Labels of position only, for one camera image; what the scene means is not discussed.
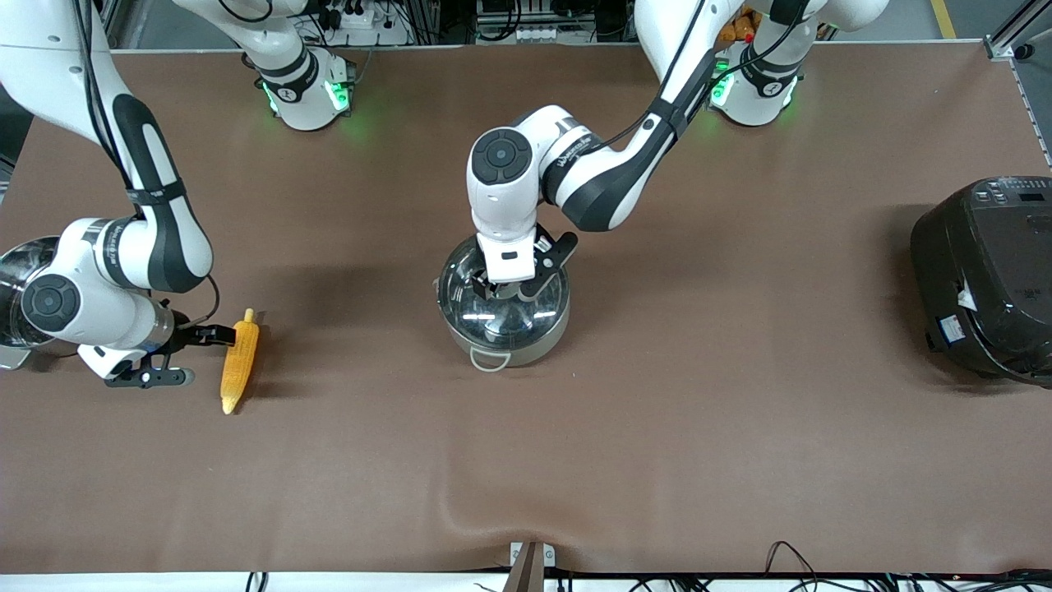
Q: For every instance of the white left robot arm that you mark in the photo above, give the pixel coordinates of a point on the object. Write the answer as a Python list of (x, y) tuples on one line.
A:
[(608, 189)]

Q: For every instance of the glass pot lid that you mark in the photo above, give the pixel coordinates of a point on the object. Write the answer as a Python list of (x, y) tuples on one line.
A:
[(501, 321)]

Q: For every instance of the metal edge bracket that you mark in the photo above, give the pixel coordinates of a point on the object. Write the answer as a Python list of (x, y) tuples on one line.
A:
[(530, 563)]

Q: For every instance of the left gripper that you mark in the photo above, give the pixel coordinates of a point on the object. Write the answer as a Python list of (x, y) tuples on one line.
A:
[(479, 287)]

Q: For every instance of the white power strip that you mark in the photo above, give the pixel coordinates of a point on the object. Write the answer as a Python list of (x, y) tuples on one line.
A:
[(540, 34)]

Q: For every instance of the black rice cooker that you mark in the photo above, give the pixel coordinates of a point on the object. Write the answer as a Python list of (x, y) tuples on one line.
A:
[(986, 279)]

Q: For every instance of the brown table mat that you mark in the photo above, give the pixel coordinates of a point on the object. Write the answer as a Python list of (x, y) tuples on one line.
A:
[(657, 452)]

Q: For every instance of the stainless steel pot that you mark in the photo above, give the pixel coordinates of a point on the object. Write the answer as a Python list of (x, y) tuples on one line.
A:
[(526, 352)]

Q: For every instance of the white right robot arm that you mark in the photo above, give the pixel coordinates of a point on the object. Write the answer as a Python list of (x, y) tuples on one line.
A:
[(156, 238)]

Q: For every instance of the steel steamer pot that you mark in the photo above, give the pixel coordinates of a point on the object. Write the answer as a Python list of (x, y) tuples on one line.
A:
[(18, 259)]

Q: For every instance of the aluminium frame profile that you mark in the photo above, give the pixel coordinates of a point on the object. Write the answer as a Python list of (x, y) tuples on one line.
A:
[(1015, 37)]

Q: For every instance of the yellow corn cob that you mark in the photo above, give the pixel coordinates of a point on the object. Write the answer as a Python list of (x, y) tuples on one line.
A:
[(239, 366)]

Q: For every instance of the pile of orange items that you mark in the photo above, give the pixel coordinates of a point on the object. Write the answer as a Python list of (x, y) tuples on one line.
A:
[(734, 31)]

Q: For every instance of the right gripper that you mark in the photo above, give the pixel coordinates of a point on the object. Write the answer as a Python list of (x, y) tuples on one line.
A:
[(182, 337)]

